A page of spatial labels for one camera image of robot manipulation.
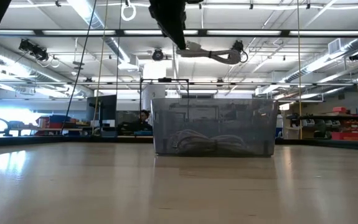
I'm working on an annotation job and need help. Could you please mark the white USB-C cable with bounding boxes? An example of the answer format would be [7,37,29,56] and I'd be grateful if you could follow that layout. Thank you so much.
[176,40,245,65]

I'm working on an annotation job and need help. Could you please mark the person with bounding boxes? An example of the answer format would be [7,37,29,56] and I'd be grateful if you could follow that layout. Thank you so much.
[138,109,153,132]

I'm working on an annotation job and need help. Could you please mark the clear plastic bin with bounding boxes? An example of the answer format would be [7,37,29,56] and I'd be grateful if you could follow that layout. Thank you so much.
[150,97,280,158]

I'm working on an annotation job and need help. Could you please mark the round ceiling camera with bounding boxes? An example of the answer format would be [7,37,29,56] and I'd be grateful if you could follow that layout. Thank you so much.
[151,47,165,62]

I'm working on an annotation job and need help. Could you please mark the white cable ring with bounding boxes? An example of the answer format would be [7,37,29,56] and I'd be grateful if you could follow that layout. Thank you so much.
[120,0,138,22]

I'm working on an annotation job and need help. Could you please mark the thin black hanging cable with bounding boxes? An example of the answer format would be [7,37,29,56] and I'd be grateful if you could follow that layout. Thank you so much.
[60,0,98,136]

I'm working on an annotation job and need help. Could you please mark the white cable with red tie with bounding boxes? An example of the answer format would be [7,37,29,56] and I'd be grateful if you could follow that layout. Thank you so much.
[167,128,252,156]

